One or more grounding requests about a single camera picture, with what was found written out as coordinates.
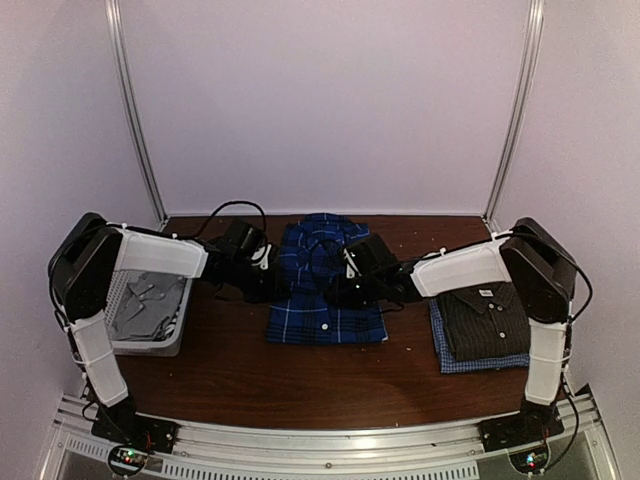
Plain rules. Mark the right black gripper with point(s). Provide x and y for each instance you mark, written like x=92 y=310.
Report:
x=340 y=296

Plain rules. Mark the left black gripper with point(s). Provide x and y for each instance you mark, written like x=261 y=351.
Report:
x=274 y=286

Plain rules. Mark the blue plaid long sleeve shirt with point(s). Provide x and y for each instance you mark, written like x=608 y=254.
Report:
x=310 y=258

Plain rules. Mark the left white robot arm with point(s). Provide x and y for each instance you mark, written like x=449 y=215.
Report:
x=81 y=270

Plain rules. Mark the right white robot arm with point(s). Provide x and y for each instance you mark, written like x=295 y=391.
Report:
x=527 y=256

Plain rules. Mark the grey shirt in basket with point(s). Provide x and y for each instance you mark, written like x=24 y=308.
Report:
x=149 y=308

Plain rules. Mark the white plastic laundry basket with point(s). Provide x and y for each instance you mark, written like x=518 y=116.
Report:
x=166 y=348

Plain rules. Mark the light blue checked folded shirt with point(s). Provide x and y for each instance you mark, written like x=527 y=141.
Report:
x=449 y=365

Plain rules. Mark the dark striped folded shirt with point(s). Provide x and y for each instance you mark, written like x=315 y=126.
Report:
x=484 y=321

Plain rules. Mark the left circuit board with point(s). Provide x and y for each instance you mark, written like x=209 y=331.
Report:
x=125 y=460

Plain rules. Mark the circuit board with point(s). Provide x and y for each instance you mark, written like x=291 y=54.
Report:
x=125 y=460
x=530 y=461

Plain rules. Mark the right circuit board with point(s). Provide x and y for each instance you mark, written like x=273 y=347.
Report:
x=530 y=461

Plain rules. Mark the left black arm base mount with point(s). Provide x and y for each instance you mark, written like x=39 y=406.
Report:
x=122 y=424

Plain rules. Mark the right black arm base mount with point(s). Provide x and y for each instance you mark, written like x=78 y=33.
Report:
x=532 y=423

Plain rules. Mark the left aluminium frame post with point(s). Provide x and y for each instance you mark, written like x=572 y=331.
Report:
x=131 y=110

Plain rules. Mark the aluminium frame post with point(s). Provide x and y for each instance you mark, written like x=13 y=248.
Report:
x=131 y=110
x=529 y=59

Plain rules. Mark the front aluminium rail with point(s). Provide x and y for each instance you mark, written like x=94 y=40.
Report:
x=450 y=450

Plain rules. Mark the right aluminium frame post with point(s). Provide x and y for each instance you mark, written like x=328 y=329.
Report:
x=529 y=59

